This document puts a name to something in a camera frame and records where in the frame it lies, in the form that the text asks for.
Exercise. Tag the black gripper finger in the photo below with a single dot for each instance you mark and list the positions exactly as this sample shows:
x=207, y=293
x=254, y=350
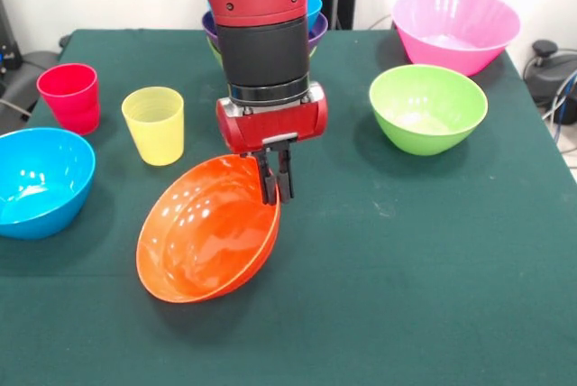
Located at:
x=267, y=178
x=286, y=178

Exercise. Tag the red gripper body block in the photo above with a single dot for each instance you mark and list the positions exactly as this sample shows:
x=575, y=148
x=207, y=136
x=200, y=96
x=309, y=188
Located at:
x=275, y=126

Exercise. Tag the orange plastic bowl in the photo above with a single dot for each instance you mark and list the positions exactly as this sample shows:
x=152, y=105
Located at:
x=207, y=232

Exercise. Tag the green plastic bowl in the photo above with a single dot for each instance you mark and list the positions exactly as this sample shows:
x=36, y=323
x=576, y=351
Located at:
x=428, y=108
x=215, y=50

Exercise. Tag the purple plastic bowl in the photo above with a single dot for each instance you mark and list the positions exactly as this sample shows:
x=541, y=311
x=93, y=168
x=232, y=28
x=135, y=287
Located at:
x=317, y=32

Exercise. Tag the yellow plastic cup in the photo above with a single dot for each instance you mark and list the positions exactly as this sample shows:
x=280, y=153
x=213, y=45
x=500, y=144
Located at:
x=153, y=126

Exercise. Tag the light blue plastic bowl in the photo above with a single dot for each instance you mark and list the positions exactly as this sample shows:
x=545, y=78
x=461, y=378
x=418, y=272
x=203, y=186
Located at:
x=314, y=7
x=40, y=183

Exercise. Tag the large magenta plastic bowl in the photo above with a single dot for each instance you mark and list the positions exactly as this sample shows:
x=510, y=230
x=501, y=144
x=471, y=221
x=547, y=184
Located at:
x=455, y=25

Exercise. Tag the red plastic cup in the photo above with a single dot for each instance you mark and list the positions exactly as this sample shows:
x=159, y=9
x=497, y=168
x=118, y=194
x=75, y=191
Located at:
x=70, y=99

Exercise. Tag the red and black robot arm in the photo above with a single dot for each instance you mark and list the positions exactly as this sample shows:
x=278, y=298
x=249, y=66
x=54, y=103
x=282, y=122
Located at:
x=266, y=43

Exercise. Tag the dark green tablecloth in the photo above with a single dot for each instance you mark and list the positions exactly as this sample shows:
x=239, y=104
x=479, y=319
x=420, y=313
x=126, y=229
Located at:
x=360, y=314

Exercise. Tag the black equipment case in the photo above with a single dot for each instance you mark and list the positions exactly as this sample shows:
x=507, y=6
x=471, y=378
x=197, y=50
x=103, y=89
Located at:
x=9, y=43

